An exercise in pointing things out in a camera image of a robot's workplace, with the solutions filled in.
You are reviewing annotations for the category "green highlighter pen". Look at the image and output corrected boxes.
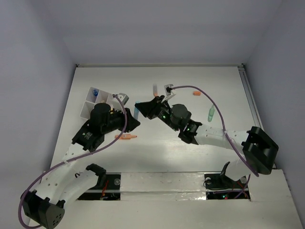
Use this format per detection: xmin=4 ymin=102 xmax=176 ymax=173
xmin=207 ymin=106 xmax=215 ymax=122

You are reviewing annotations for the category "orange tip clear highlighter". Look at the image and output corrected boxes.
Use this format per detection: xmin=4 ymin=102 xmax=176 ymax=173
xmin=152 ymin=83 xmax=158 ymax=97

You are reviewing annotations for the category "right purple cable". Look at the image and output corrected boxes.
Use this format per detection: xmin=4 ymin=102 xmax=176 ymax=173
xmin=170 ymin=84 xmax=260 ymax=200

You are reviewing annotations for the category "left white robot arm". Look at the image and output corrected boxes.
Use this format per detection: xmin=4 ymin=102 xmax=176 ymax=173
xmin=18 ymin=103 xmax=141 ymax=229

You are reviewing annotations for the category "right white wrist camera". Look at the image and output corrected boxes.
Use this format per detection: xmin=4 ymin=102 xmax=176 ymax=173
xmin=163 ymin=84 xmax=176 ymax=101

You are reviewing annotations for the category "orange highlighter pen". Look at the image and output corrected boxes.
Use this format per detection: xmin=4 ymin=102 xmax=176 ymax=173
xmin=114 ymin=134 xmax=137 ymax=140

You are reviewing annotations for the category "blue highlighter pen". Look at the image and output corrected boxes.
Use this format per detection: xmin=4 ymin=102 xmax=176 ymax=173
xmin=133 ymin=107 xmax=139 ymax=120

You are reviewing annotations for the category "purple cable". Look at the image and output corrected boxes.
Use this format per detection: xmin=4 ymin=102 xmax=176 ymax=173
xmin=18 ymin=94 xmax=127 ymax=227
xmin=170 ymin=84 xmax=260 ymax=200

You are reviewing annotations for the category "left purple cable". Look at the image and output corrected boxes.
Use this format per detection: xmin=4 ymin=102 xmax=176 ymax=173
xmin=18 ymin=94 xmax=127 ymax=227

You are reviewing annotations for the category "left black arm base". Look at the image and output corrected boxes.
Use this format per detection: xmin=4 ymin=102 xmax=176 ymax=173
xmin=78 ymin=164 xmax=121 ymax=201

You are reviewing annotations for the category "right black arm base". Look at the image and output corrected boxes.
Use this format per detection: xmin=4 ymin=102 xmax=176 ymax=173
xmin=203 ymin=162 xmax=250 ymax=200

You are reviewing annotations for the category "white compartment organizer box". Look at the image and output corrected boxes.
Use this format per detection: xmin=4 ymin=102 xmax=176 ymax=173
xmin=80 ymin=87 xmax=113 ymax=120

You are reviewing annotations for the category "silver taped front board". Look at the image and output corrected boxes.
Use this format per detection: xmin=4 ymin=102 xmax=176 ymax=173
xmin=120 ymin=172 xmax=206 ymax=201

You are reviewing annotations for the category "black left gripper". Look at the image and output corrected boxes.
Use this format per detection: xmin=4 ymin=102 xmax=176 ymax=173
xmin=101 ymin=105 xmax=139 ymax=134

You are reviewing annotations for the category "blue cap spray bottle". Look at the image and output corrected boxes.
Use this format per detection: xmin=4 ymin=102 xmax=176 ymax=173
xmin=92 ymin=89 xmax=99 ymax=97

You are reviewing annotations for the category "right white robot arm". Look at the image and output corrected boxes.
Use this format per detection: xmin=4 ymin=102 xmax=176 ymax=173
xmin=135 ymin=96 xmax=279 ymax=187

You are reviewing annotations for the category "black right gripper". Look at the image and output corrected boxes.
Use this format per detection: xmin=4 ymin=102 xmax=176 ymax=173
xmin=134 ymin=96 xmax=180 ymax=133

